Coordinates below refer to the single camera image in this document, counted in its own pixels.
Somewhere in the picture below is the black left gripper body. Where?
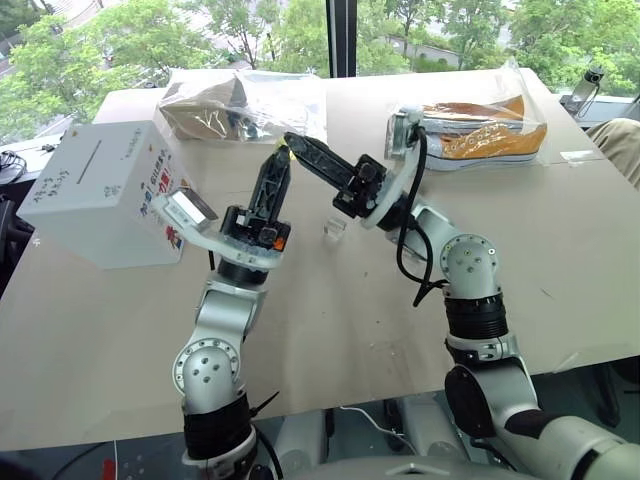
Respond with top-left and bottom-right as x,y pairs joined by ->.
219,203 -> 293,254

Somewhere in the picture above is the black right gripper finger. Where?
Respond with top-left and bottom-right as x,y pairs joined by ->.
291,145 -> 357,195
283,131 -> 362,181

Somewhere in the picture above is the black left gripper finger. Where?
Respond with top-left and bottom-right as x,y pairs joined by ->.
249,149 -> 279,222
271,147 -> 293,225

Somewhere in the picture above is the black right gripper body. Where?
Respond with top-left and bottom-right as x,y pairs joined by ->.
332,154 -> 387,220

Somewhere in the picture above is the white box with slot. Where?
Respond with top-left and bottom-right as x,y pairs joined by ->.
15,119 -> 195,272

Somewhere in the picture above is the small clear plastic block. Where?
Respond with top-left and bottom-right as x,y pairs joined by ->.
321,216 -> 349,242

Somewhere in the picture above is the clear bag with brown contents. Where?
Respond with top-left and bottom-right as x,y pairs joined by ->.
156,69 -> 330,147

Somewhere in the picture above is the orange sneaker in plastic bag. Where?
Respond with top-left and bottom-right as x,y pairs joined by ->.
383,56 -> 550,175

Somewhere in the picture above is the orange canvas sneaker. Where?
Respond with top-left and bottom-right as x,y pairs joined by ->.
420,95 -> 546,166

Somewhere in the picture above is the black webcam on stand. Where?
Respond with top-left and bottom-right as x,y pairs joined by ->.
568,64 -> 607,120

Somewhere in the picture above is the person's leg in khaki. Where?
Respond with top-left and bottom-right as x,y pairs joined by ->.
583,118 -> 640,192

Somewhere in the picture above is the grey robot torso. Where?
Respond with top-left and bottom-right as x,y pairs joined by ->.
294,451 -> 506,480

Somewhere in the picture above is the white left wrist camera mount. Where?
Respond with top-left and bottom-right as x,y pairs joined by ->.
151,188 -> 287,270

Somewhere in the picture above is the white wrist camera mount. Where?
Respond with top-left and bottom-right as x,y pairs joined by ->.
151,188 -> 287,270
359,106 -> 427,232

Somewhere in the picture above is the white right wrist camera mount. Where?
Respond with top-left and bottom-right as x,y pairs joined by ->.
359,106 -> 427,232

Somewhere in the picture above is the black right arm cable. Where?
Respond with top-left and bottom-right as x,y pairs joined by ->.
396,125 -> 451,309

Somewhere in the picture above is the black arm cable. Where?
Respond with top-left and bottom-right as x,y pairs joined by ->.
247,390 -> 287,480
396,125 -> 451,309

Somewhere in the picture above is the dark window frame post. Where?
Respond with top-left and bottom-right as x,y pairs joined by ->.
325,0 -> 358,79

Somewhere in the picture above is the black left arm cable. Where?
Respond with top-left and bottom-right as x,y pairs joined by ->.
247,390 -> 287,480

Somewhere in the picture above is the thin white cable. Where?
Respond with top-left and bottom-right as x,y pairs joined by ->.
338,406 -> 417,453

